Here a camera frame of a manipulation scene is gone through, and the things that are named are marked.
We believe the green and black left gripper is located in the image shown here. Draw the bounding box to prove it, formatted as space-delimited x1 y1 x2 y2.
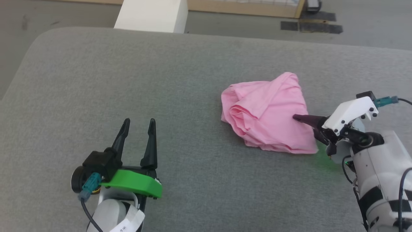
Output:
100 118 163 213

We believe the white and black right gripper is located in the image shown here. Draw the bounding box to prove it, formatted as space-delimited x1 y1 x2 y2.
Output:
292 96 384 156

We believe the pink garment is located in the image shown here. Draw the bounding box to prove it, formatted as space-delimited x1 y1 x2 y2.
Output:
220 72 319 154

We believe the large black floor tape patch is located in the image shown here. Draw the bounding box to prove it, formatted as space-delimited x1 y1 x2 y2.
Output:
299 11 343 34

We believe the small black floor tape patch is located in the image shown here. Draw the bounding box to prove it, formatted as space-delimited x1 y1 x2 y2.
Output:
280 21 299 32

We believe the black stand caster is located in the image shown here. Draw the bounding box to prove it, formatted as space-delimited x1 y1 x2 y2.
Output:
306 0 323 13

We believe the white box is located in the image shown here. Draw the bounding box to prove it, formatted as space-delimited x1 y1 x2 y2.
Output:
114 0 189 34

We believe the wooden base board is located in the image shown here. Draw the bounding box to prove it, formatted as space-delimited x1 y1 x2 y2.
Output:
55 0 124 5

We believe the left camera cable teal plug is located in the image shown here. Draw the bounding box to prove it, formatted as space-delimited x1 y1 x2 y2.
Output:
79 172 104 232

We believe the camera cable teal plug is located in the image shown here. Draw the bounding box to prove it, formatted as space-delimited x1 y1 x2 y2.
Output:
79 172 104 232
374 96 412 107

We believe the right camera cable teal plug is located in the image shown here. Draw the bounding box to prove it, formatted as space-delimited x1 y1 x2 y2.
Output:
374 96 412 107

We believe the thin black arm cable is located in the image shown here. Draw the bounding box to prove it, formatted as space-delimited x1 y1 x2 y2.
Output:
398 167 412 232

